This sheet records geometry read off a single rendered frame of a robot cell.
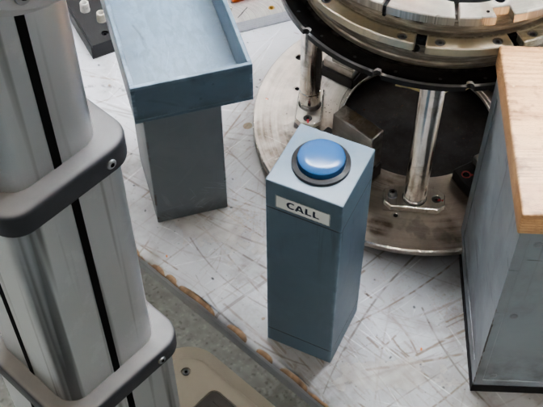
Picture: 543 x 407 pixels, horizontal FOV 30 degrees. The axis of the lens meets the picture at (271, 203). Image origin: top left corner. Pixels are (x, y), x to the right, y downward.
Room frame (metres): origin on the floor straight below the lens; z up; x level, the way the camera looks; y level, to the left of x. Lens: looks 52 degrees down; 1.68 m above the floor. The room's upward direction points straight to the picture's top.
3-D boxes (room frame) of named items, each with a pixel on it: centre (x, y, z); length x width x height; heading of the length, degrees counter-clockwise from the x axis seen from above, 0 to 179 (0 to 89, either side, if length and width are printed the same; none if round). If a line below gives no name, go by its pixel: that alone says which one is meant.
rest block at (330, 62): (0.91, -0.10, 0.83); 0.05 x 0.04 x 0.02; 144
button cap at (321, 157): (0.55, -0.04, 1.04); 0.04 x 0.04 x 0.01
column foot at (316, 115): (0.84, -0.05, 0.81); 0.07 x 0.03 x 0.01; 173
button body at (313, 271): (0.55, -0.04, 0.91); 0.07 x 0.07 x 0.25; 64
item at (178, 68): (0.74, 0.10, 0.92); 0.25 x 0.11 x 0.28; 16
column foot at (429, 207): (0.70, -0.16, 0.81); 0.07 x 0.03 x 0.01; 83
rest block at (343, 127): (0.74, -0.09, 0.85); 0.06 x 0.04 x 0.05; 46
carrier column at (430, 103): (0.70, -0.16, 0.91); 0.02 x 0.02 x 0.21
